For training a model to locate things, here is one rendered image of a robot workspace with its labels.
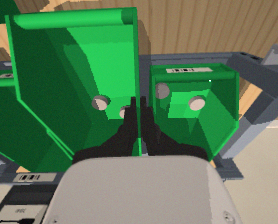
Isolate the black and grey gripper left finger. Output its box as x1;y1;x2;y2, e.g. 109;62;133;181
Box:
72;97;138;165

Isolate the grey metal shelf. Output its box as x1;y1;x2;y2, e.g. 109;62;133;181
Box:
0;44;278;187

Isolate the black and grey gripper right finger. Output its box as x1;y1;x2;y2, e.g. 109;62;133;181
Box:
140;96;209;162

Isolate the dark grey case with orange latches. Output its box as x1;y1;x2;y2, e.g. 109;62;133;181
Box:
0;184;59;224

